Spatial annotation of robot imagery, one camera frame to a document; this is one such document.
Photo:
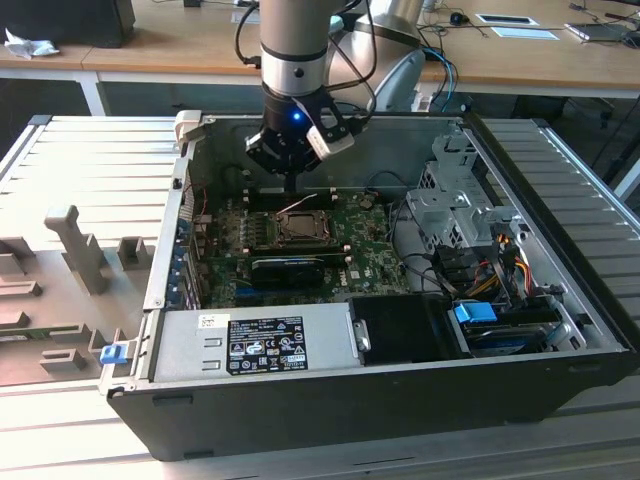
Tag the black computer mouse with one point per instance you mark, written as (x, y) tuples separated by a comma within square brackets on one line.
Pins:
[(457, 18)]

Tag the wooden desk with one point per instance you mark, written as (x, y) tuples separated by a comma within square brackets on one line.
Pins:
[(125, 55)]

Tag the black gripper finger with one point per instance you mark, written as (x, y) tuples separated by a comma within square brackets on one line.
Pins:
[(306, 157), (262, 150)]

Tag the white cup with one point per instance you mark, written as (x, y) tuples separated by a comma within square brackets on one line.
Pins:
[(432, 5)]

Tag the black graphics card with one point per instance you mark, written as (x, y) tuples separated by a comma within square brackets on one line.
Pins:
[(287, 275)]

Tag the silver metal drive cage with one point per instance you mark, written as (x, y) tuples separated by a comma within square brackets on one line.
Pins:
[(440, 205)]

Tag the grey notebook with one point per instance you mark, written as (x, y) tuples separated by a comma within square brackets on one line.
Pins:
[(600, 32)]

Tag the round coin battery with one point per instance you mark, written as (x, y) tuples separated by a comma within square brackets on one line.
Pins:
[(367, 202)]

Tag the blue plastic latch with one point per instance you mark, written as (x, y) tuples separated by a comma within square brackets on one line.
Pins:
[(112, 354)]

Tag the black box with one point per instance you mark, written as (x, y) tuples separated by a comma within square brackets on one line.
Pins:
[(65, 20)]

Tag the green motherboard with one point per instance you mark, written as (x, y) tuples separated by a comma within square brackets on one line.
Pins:
[(370, 250)]

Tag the grey parts rack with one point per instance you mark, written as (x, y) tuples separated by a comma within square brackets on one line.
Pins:
[(50, 280)]

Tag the black plastic shroud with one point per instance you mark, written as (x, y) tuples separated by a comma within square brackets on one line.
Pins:
[(400, 330)]

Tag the CPU socket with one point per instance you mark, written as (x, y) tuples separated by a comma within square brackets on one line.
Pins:
[(273, 229)]

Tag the crumpled white paper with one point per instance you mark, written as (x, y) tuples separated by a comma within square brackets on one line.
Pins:
[(30, 47)]

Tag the hard disk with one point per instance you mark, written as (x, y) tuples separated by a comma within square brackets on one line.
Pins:
[(505, 337)]

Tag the green RAM stick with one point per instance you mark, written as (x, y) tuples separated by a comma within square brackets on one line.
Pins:
[(20, 336)]

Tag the thin metal locking lever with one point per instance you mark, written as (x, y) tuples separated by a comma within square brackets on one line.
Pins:
[(300, 202)]

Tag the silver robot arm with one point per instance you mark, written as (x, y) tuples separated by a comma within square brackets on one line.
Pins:
[(292, 30)]

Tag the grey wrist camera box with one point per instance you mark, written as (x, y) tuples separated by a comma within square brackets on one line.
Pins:
[(332, 145)]

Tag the blue disk carrier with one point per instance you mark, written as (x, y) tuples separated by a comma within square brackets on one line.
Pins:
[(472, 314)]

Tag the RAM slot with white clips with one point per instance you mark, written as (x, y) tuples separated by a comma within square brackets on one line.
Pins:
[(265, 192), (265, 201), (295, 252)]

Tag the silver CPU with green edge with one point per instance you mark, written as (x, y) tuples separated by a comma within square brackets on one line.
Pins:
[(304, 225)]

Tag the silver metal latch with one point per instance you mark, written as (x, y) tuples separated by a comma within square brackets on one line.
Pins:
[(361, 336)]

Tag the black and silver PC case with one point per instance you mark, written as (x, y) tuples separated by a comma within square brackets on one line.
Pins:
[(350, 415)]

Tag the grey plastic case latch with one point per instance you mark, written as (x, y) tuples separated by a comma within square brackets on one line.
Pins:
[(187, 125)]

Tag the silver power supply with label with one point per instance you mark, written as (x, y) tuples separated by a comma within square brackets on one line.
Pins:
[(185, 350)]

